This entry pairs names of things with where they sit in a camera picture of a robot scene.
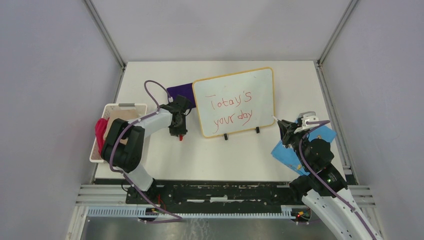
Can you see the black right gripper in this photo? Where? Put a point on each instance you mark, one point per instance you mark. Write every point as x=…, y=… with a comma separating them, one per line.
x=287, y=134

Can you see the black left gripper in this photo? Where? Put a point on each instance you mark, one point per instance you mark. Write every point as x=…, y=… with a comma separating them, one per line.
x=174, y=132

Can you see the yellow framed whiteboard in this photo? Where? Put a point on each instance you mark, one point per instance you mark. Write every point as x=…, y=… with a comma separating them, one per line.
x=235, y=102

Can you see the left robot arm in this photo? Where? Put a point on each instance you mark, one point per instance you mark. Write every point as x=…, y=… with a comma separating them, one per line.
x=124, y=143

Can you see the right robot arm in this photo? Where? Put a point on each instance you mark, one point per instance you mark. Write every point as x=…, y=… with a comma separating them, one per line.
x=322, y=188

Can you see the purple cloth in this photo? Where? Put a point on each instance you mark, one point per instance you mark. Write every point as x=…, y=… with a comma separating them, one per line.
x=185, y=90

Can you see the beige folded cloth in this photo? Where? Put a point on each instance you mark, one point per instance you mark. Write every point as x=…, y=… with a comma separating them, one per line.
x=126, y=114

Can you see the white plastic basket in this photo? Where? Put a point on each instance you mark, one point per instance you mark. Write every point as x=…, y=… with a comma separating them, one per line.
x=141, y=109

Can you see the pink cloth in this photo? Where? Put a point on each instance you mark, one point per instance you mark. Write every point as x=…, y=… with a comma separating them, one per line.
x=100, y=129

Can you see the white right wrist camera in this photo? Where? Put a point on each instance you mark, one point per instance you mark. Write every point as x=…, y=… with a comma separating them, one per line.
x=308, y=120

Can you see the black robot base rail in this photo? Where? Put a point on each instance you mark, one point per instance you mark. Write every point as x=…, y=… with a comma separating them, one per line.
x=222, y=197

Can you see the aluminium left corner post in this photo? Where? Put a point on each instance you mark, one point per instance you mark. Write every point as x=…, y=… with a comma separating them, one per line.
x=92, y=10

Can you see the aluminium corner post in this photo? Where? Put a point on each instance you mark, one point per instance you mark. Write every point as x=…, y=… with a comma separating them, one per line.
x=339, y=27
x=92, y=10

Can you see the aluminium right corner post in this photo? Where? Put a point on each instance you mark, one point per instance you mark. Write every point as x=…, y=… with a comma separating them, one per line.
x=339, y=27

